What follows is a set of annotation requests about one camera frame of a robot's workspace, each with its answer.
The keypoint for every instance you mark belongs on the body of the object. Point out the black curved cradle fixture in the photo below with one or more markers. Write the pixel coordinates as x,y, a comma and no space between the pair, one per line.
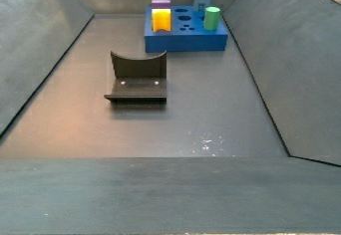
140,78

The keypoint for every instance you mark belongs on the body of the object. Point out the blue peg board block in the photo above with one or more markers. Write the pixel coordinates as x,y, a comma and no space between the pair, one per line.
187,36

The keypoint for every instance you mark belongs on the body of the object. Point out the yellow notched block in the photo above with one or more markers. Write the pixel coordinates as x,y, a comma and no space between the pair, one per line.
160,19

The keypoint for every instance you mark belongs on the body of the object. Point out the green hexagonal peg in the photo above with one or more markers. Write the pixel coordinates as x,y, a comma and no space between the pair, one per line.
211,18

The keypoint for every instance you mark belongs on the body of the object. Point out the purple rectangular block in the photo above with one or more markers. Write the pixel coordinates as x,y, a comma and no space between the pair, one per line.
160,4

